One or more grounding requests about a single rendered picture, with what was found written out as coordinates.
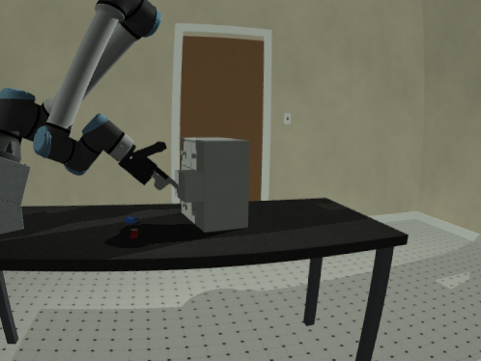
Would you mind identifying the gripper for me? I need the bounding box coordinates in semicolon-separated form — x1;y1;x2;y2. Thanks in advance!
119;145;179;190

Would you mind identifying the grey chest of drawers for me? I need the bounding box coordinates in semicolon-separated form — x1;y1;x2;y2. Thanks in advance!
181;137;250;233

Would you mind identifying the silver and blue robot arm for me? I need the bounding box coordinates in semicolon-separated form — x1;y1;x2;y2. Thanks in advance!
0;0;161;176

